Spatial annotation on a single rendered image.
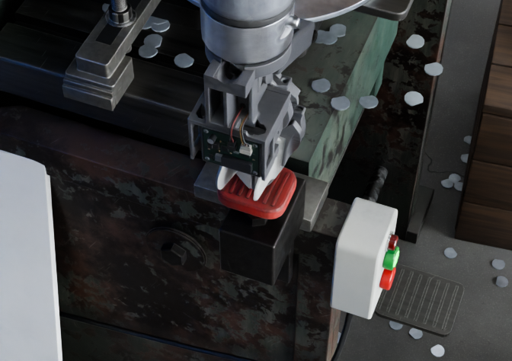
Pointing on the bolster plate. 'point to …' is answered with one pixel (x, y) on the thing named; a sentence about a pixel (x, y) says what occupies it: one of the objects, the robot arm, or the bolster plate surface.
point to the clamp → (113, 43)
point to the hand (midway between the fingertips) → (257, 174)
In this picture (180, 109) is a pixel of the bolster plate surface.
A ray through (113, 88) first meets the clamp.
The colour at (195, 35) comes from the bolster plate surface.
